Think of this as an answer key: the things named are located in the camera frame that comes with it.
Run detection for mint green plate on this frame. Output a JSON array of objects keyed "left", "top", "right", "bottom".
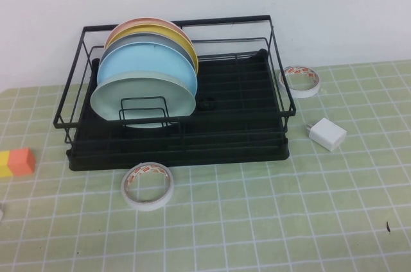
[{"left": 89, "top": 71, "right": 197, "bottom": 130}]

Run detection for grey plate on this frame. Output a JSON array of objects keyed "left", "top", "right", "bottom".
[{"left": 103, "top": 31, "right": 198, "bottom": 76}]

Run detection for light blue plate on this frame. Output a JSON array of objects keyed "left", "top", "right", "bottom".
[{"left": 97, "top": 42, "right": 198, "bottom": 99}]

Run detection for yellow plate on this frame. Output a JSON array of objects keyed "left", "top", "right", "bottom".
[{"left": 105, "top": 23, "right": 197, "bottom": 61}]

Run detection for pink plate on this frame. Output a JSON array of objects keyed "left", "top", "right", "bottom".
[{"left": 105, "top": 17, "right": 193, "bottom": 48}]

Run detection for white tape roll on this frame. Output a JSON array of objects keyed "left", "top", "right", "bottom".
[
  {"left": 277, "top": 65, "right": 322, "bottom": 99},
  {"left": 121, "top": 162, "right": 176, "bottom": 212}
]

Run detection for white power adapter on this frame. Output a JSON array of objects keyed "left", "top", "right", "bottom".
[{"left": 304, "top": 117, "right": 349, "bottom": 153}]

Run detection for green grid tablecloth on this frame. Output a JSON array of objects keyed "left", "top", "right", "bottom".
[{"left": 0, "top": 60, "right": 411, "bottom": 272}]

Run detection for orange cube block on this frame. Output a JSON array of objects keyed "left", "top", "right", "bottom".
[{"left": 8, "top": 148, "right": 35, "bottom": 176}]

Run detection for yellow cube block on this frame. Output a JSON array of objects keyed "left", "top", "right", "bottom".
[{"left": 0, "top": 151, "right": 13, "bottom": 178}]

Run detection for black wire dish rack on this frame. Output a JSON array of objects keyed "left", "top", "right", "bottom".
[{"left": 53, "top": 13, "right": 297, "bottom": 157}]

